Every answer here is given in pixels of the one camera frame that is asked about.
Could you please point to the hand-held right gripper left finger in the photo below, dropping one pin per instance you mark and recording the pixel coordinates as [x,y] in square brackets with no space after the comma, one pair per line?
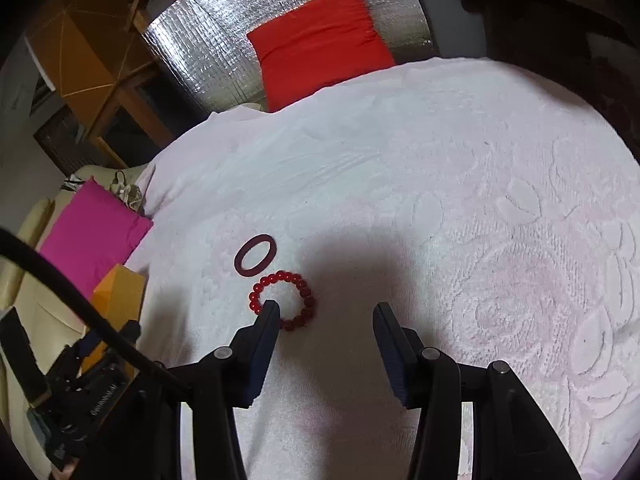
[262,357]

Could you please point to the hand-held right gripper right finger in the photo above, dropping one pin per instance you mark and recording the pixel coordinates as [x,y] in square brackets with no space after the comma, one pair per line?
[395,362]

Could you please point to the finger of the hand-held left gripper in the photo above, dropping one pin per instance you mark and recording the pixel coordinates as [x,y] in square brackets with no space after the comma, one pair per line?
[112,340]

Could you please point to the orange box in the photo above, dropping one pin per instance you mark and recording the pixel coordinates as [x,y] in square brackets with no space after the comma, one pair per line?
[122,292]

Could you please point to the dark red bangle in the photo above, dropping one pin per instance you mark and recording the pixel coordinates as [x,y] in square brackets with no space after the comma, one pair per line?
[238,261]

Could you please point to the pink cushion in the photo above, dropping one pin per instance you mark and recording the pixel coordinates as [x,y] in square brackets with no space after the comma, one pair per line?
[90,240]

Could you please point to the crumpled patterned cloth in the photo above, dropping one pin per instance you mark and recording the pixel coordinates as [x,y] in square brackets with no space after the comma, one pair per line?
[127,192]

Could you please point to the white embossed blanket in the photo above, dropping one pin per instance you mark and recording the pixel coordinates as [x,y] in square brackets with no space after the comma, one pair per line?
[400,185]

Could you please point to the dark framed picture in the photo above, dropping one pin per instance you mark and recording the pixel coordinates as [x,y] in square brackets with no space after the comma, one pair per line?
[65,142]

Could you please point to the wooden table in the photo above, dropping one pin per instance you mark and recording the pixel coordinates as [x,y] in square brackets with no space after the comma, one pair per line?
[85,30]

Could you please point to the red cushion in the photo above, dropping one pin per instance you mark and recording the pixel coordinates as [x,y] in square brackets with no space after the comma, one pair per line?
[320,45]

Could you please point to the silver foil mat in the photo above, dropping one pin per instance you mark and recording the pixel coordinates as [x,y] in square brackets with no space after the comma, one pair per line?
[210,35]

